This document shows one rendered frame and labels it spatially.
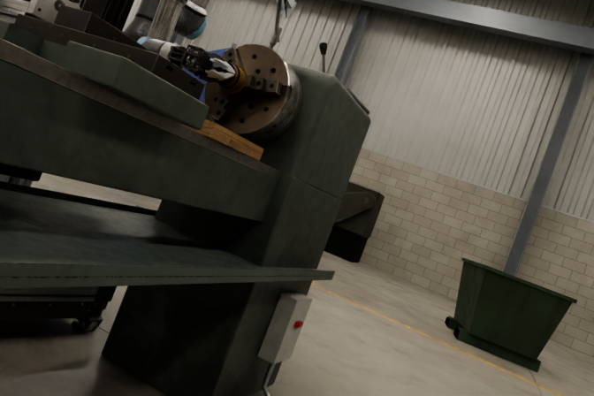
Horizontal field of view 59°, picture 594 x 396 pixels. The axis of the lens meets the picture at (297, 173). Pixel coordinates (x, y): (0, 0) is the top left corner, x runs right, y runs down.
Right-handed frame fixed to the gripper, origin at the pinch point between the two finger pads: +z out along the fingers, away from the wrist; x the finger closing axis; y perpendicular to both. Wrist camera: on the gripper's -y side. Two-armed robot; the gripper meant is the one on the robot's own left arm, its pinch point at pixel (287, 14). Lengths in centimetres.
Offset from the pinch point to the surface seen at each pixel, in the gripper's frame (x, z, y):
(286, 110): -5.0, 26.8, -12.1
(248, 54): -17.3, 6.8, -8.5
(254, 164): -12.0, 46.5, -2.2
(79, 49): -14, 38, 69
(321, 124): 1.6, 27.9, -28.3
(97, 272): -12, 79, 63
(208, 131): -11, 44, 28
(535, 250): 133, 36, -1008
